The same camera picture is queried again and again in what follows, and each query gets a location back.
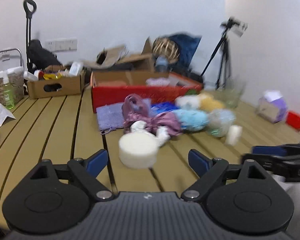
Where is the white foam wedge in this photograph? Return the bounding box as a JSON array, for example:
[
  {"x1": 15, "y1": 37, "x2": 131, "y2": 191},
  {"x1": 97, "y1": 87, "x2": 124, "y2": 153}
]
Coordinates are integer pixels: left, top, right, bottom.
[{"x1": 225, "y1": 125, "x2": 243, "y2": 146}]

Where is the iridescent mesh bath pouf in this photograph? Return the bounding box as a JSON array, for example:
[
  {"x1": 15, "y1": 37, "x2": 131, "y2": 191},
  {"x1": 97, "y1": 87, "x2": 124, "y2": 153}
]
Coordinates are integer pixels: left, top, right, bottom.
[{"x1": 207, "y1": 109, "x2": 236, "y2": 138}]

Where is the light blue plush toy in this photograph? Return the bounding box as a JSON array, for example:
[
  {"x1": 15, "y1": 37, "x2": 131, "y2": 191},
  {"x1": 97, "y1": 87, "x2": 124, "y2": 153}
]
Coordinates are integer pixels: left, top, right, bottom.
[{"x1": 172, "y1": 109, "x2": 209, "y2": 132}]

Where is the white round foam sponge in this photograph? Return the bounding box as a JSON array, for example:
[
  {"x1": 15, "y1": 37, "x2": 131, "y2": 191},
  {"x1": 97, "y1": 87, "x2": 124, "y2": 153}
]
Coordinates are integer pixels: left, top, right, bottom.
[{"x1": 119, "y1": 132, "x2": 159, "y2": 169}]

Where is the white sock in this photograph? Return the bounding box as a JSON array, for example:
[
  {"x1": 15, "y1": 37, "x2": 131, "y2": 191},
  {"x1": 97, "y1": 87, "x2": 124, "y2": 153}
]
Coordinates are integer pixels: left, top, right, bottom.
[{"x1": 130, "y1": 120, "x2": 171, "y2": 147}]

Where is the purple knit cloth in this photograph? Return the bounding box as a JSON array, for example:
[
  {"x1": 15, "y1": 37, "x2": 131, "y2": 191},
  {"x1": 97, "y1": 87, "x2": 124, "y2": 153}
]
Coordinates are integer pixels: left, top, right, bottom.
[{"x1": 96, "y1": 102, "x2": 124, "y2": 131}]

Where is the yellow white plush toy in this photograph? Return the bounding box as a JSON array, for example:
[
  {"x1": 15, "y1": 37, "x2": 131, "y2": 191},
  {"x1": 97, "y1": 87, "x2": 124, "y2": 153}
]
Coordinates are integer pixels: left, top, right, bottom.
[{"x1": 174, "y1": 93, "x2": 225, "y2": 113}]

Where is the pink satin cloth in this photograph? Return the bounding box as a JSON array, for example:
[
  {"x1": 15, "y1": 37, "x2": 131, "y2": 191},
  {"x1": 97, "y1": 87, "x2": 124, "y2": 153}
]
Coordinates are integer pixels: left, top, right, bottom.
[{"x1": 122, "y1": 94, "x2": 182, "y2": 137}]

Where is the red scrub sponge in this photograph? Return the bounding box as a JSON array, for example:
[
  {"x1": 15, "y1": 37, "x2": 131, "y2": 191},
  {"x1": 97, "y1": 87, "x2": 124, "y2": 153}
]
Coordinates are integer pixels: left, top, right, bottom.
[{"x1": 97, "y1": 80, "x2": 128, "y2": 87}]

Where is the lilac fuzzy cloth roll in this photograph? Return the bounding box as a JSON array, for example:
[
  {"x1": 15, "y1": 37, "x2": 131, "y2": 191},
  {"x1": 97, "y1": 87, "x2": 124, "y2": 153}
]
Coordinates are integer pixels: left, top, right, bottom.
[{"x1": 146, "y1": 77, "x2": 171, "y2": 87}]

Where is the small red object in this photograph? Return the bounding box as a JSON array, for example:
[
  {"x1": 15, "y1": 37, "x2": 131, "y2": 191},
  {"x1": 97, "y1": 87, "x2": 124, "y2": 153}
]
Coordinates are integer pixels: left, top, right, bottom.
[{"x1": 286, "y1": 111, "x2": 300, "y2": 132}]

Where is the purple tissue box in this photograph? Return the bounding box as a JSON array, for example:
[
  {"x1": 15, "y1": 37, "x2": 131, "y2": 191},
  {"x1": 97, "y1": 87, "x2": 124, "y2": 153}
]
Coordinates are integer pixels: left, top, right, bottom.
[{"x1": 256, "y1": 90, "x2": 288, "y2": 124}]

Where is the clear drinking glass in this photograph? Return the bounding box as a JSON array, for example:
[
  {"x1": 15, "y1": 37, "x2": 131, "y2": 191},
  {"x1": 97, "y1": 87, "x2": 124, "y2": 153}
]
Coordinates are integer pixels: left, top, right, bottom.
[{"x1": 219, "y1": 75, "x2": 246, "y2": 109}]

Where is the blue wet wipes pack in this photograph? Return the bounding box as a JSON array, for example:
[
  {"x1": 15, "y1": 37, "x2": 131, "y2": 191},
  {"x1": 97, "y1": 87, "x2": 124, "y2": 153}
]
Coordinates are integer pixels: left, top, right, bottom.
[{"x1": 151, "y1": 102, "x2": 179, "y2": 116}]

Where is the red cardboard box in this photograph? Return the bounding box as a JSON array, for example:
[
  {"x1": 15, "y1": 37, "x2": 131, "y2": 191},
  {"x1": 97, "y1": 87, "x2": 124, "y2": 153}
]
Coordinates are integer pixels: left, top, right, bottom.
[{"x1": 90, "y1": 71, "x2": 203, "y2": 113}]

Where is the small brown cardboard box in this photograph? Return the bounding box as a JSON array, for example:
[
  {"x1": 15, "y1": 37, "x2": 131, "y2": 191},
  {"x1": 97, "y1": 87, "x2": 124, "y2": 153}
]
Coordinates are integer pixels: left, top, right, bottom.
[{"x1": 27, "y1": 66, "x2": 85, "y2": 99}]

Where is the white plastic bottle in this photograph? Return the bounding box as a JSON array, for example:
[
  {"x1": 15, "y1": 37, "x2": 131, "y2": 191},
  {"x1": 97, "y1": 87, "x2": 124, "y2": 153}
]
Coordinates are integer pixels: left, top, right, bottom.
[{"x1": 69, "y1": 61, "x2": 83, "y2": 76}]

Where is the green soap dispenser bottle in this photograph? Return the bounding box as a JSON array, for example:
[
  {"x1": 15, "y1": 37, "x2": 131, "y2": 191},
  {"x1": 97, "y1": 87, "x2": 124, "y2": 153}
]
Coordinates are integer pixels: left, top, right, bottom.
[{"x1": 3, "y1": 75, "x2": 15, "y2": 109}]

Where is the open brown cardboard box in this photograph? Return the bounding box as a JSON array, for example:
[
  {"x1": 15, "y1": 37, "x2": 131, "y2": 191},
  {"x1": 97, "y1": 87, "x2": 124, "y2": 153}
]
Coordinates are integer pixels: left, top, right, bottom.
[{"x1": 95, "y1": 37, "x2": 154, "y2": 72}]

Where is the blue water bottle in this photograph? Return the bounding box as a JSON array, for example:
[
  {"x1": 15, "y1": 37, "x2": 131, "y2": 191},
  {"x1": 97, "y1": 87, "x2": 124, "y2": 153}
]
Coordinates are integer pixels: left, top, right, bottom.
[{"x1": 155, "y1": 55, "x2": 169, "y2": 72}]

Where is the jar with dried herbs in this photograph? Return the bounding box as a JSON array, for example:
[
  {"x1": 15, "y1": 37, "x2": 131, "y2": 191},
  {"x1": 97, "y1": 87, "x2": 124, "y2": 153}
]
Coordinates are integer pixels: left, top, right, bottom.
[{"x1": 0, "y1": 66, "x2": 24, "y2": 106}]

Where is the white folding stool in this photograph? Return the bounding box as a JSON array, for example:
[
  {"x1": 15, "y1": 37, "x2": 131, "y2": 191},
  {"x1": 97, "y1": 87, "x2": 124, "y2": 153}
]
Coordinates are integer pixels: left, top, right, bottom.
[{"x1": 0, "y1": 48, "x2": 24, "y2": 67}]

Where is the black backpack on trolley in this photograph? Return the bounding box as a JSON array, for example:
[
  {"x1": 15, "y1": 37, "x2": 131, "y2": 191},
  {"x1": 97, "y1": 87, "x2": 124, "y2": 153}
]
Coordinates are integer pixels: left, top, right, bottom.
[{"x1": 27, "y1": 40, "x2": 62, "y2": 69}]

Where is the blue fabric bag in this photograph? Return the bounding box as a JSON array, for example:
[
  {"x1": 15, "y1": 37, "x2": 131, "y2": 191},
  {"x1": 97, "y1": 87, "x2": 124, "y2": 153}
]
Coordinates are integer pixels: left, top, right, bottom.
[{"x1": 168, "y1": 33, "x2": 202, "y2": 70}]

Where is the woven rattan ball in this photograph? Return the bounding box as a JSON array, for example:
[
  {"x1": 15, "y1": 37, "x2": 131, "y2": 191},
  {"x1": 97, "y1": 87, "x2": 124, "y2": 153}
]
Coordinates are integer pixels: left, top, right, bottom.
[{"x1": 152, "y1": 37, "x2": 179, "y2": 63}]

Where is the black camera tripod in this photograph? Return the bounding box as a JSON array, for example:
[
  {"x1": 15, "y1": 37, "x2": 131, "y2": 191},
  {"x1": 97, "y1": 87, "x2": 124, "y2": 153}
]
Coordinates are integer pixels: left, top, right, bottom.
[{"x1": 200, "y1": 24, "x2": 232, "y2": 90}]

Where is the wall power strip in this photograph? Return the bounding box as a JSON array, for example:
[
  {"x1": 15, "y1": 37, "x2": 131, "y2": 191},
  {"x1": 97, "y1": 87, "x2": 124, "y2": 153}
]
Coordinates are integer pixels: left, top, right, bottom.
[{"x1": 44, "y1": 38, "x2": 78, "y2": 52}]

